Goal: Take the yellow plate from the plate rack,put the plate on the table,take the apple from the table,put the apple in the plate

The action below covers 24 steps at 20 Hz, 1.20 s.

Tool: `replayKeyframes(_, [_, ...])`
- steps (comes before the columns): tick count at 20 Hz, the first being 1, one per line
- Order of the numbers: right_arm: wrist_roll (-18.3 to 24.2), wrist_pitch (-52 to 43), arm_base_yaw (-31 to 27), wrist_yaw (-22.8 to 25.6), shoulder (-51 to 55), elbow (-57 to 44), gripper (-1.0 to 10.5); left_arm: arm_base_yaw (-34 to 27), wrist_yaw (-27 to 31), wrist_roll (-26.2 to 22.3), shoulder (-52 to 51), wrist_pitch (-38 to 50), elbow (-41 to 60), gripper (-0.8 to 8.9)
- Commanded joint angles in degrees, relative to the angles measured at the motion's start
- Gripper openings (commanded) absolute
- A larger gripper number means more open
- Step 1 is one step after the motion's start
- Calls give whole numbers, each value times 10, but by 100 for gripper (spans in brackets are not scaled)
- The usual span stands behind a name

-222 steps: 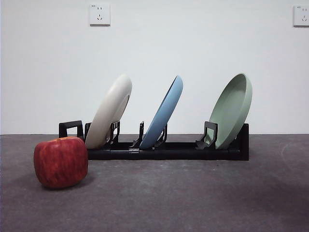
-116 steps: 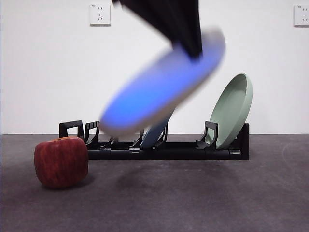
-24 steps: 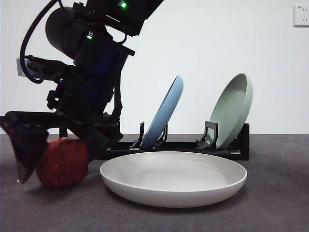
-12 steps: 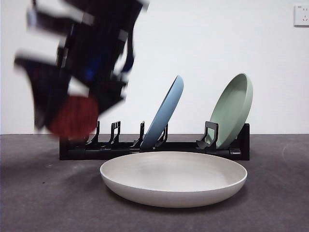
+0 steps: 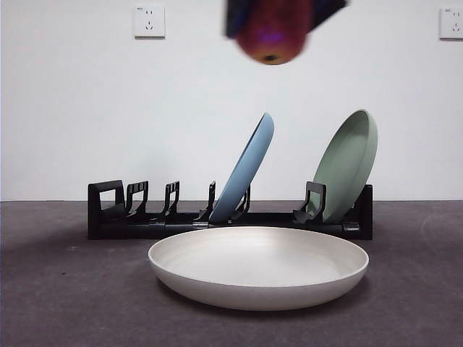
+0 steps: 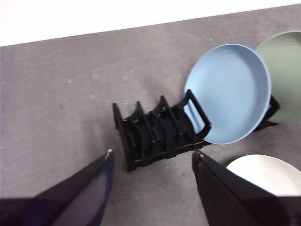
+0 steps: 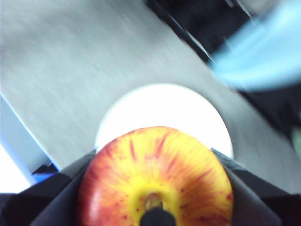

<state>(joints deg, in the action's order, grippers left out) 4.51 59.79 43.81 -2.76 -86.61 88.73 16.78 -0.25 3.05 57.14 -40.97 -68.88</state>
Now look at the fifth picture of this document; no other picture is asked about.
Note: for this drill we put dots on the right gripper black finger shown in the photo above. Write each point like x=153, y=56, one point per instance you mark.
x=323, y=9
x=235, y=16

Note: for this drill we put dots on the red apple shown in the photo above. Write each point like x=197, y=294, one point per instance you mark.
x=271, y=32

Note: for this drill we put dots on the pale cream yellow plate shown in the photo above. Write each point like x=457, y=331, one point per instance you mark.
x=253, y=289

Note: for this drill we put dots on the blue plate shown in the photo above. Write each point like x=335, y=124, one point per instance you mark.
x=242, y=170

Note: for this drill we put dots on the green plate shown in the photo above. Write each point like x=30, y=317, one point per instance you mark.
x=343, y=170

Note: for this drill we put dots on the black plate rack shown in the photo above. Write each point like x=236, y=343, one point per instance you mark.
x=119, y=231

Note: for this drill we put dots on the white wall socket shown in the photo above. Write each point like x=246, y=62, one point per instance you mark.
x=150, y=21
x=452, y=23

